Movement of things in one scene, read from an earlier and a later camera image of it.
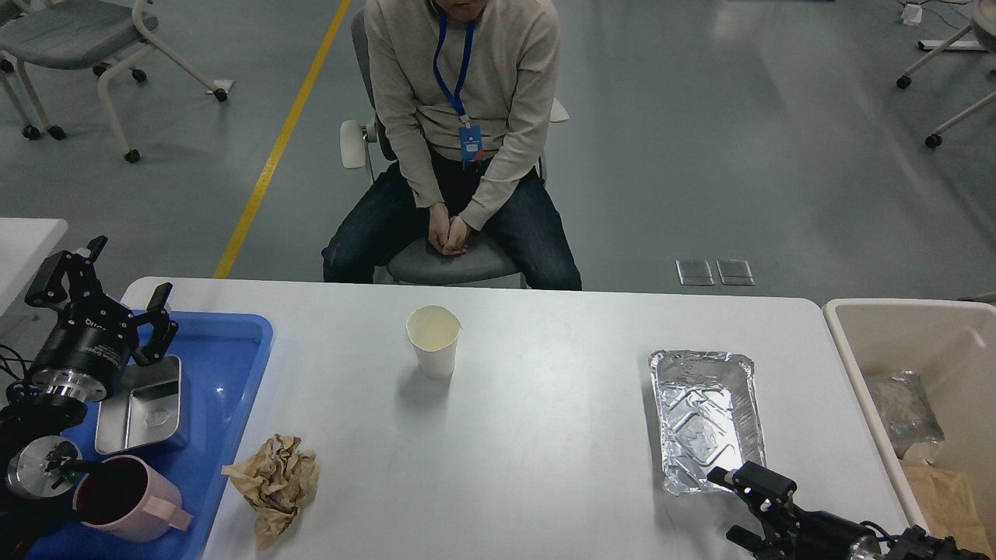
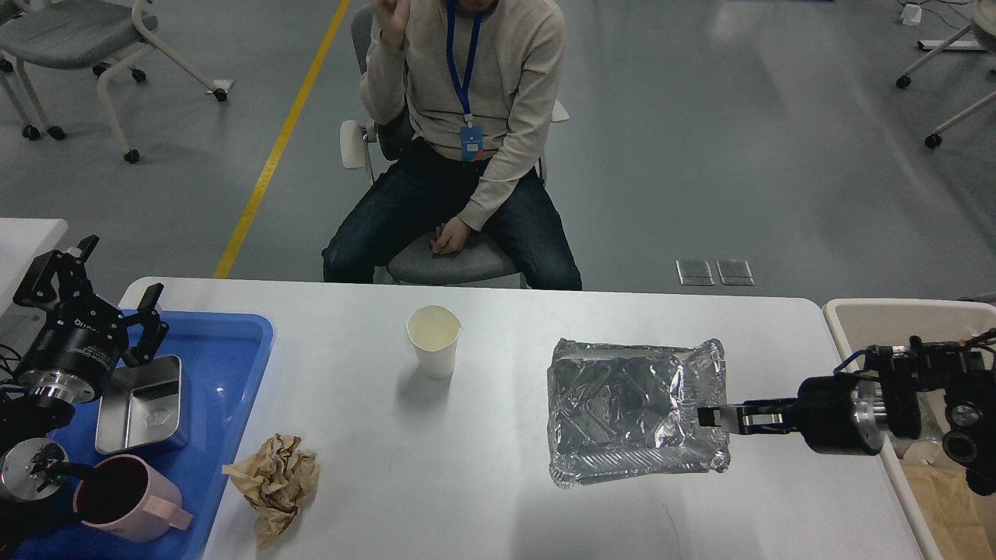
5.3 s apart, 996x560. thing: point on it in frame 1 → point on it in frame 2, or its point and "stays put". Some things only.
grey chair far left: [65, 36] stays put
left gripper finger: [83, 281] stays put
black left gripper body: [86, 350] stays put
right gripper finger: [769, 491] → [766, 416]
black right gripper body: [821, 535] → [843, 414]
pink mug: [124, 498] stays put
